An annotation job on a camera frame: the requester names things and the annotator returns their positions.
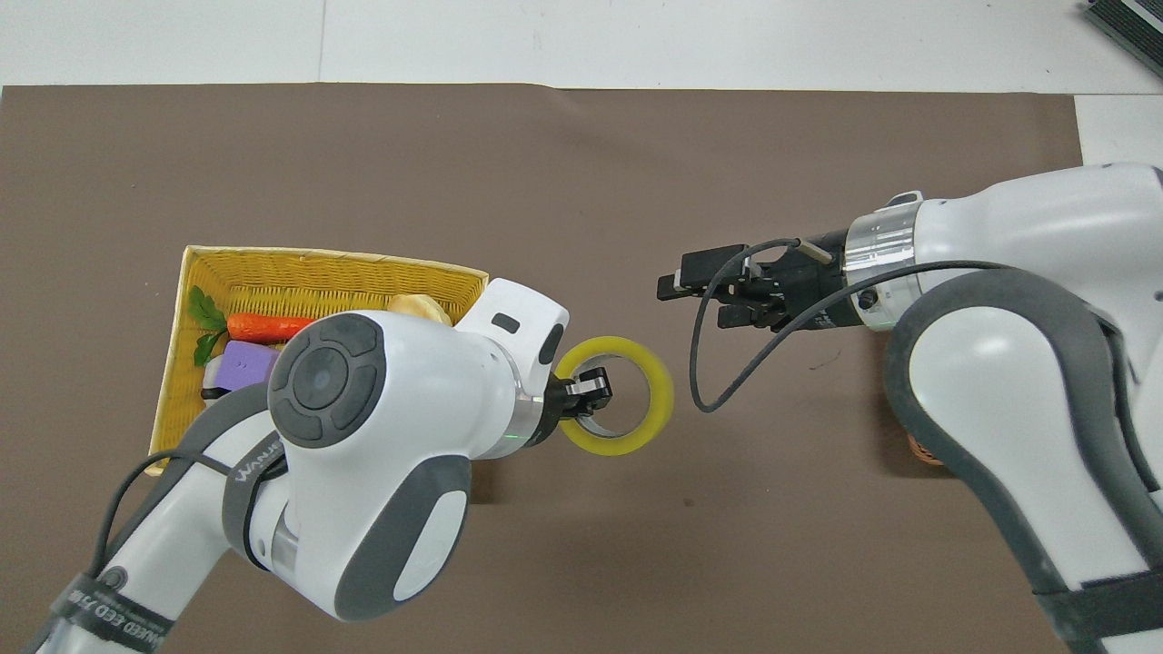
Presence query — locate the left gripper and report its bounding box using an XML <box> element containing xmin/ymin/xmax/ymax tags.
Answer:
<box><xmin>528</xmin><ymin>364</ymin><xmax>615</xmax><ymax>449</ymax></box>

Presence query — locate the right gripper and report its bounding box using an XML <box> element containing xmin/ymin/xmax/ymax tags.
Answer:
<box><xmin>656</xmin><ymin>229</ymin><xmax>863</xmax><ymax>336</ymax></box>

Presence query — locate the yellow tape roll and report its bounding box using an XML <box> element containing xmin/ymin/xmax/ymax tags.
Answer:
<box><xmin>553</xmin><ymin>335</ymin><xmax>676</xmax><ymax>458</ymax></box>

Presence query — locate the yellow woven basket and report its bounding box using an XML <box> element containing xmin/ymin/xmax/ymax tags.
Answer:
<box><xmin>147</xmin><ymin>244</ymin><xmax>491</xmax><ymax>479</ymax></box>

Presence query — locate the beige toy bread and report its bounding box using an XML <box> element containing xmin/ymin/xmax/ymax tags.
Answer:
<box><xmin>389</xmin><ymin>292</ymin><xmax>453</xmax><ymax>327</ymax></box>

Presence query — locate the orange toy carrot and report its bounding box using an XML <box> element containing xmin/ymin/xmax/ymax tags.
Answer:
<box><xmin>187</xmin><ymin>285</ymin><xmax>317</xmax><ymax>368</ymax></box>

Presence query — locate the purple toy block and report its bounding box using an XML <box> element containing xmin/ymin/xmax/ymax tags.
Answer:
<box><xmin>201</xmin><ymin>340</ymin><xmax>281</xmax><ymax>401</ymax></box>

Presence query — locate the black stand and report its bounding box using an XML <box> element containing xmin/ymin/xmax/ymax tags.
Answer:
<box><xmin>1084</xmin><ymin>0</ymin><xmax>1163</xmax><ymax>66</ymax></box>

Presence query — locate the black cable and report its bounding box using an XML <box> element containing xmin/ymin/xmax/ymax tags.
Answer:
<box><xmin>89</xmin><ymin>451</ymin><xmax>233</xmax><ymax>584</ymax></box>
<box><xmin>688</xmin><ymin>237</ymin><xmax>1020</xmax><ymax>415</ymax></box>

